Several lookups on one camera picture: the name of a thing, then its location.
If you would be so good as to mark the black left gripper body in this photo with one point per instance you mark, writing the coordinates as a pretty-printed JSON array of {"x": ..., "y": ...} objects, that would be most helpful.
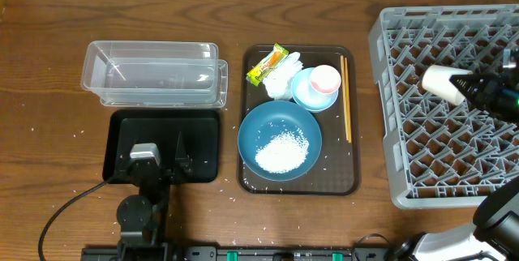
[{"x": 171, "y": 179}]

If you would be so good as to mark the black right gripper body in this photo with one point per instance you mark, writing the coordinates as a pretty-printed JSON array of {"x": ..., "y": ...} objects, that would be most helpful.
[{"x": 507, "y": 99}]

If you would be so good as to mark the white cup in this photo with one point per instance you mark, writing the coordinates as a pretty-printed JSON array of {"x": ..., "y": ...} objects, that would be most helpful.
[{"x": 436, "y": 80}]

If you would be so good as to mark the pink cup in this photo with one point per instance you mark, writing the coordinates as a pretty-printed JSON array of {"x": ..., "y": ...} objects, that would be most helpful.
[{"x": 325, "y": 79}]

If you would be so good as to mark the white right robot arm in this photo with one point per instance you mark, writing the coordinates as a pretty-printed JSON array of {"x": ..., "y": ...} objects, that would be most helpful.
[{"x": 493, "y": 234}]

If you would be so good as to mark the grey dishwasher rack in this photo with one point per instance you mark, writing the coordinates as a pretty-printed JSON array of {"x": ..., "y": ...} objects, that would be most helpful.
[{"x": 440, "y": 155}]

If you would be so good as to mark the black plastic tray bin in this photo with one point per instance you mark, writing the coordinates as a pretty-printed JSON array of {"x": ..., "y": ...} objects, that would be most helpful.
[{"x": 201, "y": 134}]

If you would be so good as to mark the clear plastic bin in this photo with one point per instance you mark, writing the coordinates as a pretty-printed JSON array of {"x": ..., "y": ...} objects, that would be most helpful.
[{"x": 156, "y": 74}]

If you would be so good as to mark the large blue plate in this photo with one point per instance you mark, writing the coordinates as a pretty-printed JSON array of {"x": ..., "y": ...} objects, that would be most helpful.
[{"x": 270, "y": 119}]

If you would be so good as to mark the white rice pile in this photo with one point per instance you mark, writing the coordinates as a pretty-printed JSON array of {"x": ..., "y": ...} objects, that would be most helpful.
[{"x": 284, "y": 152}]

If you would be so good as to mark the yellow snack wrapper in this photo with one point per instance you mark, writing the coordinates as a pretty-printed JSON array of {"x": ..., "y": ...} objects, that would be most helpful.
[{"x": 263, "y": 68}]

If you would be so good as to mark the crumpled white tissue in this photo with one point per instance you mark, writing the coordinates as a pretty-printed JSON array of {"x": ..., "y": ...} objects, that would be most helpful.
[{"x": 278, "y": 82}]

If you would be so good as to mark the wooden chopstick right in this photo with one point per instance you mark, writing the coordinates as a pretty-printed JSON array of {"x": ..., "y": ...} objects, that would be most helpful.
[{"x": 349, "y": 103}]

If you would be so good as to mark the wooden chopstick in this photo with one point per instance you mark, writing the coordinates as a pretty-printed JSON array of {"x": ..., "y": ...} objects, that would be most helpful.
[
  {"x": 345, "y": 97},
  {"x": 349, "y": 103}
]

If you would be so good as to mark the light blue small bowl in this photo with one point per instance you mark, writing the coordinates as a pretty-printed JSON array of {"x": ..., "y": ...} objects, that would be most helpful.
[{"x": 306, "y": 96}]

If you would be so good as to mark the wooden chopstick left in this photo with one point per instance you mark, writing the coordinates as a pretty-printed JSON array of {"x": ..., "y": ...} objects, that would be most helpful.
[{"x": 345, "y": 97}]

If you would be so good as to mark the brown serving tray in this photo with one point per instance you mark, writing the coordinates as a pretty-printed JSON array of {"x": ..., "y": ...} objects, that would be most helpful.
[{"x": 334, "y": 168}]

